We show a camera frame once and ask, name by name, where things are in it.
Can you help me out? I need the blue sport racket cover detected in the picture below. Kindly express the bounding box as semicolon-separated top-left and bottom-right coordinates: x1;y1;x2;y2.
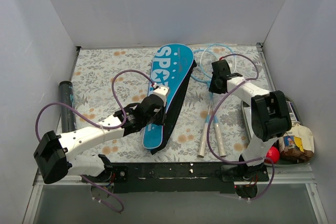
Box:
143;44;196;155

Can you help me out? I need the black shuttlecock tube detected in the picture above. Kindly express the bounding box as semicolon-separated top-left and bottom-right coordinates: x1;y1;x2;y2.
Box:
58;79;77;133

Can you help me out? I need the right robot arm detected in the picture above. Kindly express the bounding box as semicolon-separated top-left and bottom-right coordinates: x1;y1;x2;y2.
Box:
209;59;292;181

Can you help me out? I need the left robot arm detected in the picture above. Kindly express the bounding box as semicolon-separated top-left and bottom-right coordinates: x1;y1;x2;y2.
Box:
34;94;166;184

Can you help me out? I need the metal tray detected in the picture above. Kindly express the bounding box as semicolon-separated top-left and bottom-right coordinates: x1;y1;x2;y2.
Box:
240;97;310;167

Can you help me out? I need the floral table cloth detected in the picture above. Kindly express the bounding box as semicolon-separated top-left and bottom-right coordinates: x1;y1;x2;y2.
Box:
71;45;271;162

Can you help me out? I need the dark paper cup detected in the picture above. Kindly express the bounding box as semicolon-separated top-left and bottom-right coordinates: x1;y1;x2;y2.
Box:
287;101;301;125

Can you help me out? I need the red ball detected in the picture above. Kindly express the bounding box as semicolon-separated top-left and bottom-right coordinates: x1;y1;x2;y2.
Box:
265;146;280;164

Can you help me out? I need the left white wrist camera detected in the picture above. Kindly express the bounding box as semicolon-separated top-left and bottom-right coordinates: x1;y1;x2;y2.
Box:
151;82;170;106

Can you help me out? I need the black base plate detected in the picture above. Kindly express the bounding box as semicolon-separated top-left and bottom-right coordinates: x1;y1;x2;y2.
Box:
113;162;269;194

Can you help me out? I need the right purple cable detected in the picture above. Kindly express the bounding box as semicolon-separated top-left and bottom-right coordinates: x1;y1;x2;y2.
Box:
206;53;275;200

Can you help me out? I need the purple cable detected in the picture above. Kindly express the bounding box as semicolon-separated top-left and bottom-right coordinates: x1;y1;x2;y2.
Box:
36;69;160;213
206;53;275;200

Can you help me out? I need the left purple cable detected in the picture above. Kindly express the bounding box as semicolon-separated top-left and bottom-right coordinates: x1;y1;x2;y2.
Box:
36;69;160;213

